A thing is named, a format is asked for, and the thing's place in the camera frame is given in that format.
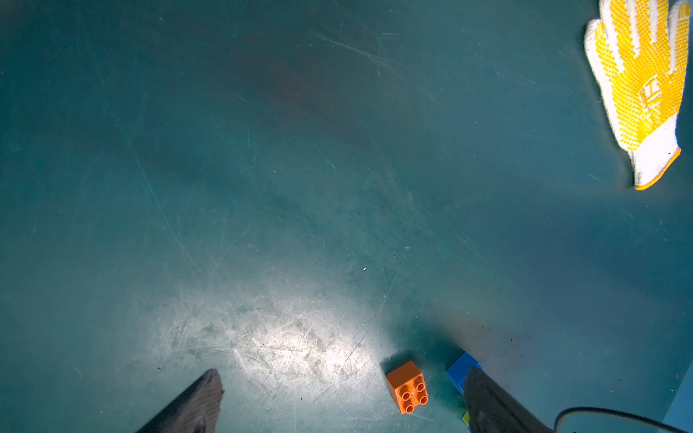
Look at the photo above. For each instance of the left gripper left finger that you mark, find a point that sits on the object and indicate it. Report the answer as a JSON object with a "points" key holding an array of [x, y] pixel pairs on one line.
{"points": [[195, 410]]}

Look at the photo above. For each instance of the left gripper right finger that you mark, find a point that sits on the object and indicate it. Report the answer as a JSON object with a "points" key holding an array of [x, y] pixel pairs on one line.
{"points": [[491, 409]]}

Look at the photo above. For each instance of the dark blue square lego brick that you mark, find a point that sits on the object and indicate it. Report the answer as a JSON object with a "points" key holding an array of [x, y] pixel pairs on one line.
{"points": [[459, 370]]}

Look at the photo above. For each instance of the orange square lego brick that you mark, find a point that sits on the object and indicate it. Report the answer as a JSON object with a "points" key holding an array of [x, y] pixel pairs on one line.
{"points": [[407, 387]]}

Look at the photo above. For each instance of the yellow white work glove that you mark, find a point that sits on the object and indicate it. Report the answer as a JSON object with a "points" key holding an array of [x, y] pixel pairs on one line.
{"points": [[638, 52]]}

